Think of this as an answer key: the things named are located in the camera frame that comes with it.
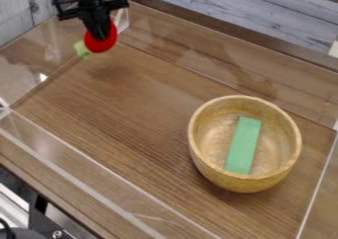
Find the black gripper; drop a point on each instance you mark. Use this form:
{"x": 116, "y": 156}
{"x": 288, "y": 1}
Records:
{"x": 70, "y": 9}

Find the clear acrylic corner bracket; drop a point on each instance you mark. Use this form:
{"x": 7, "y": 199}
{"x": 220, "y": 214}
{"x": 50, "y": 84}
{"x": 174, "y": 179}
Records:
{"x": 121, "y": 15}

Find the green rectangular block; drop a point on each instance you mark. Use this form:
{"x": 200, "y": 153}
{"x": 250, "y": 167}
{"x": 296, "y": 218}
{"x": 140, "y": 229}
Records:
{"x": 244, "y": 146}

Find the clear acrylic table barrier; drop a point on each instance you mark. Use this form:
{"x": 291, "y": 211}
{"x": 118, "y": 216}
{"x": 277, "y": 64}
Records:
{"x": 96, "y": 132}

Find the black metal frame bracket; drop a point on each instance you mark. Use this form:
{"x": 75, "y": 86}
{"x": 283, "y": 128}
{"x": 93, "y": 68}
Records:
{"x": 42, "y": 224}

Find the red plush strawberry toy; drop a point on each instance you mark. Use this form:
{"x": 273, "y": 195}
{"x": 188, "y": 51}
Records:
{"x": 90, "y": 45}

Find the wooden bowl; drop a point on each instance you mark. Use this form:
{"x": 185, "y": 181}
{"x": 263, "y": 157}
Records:
{"x": 210, "y": 132}

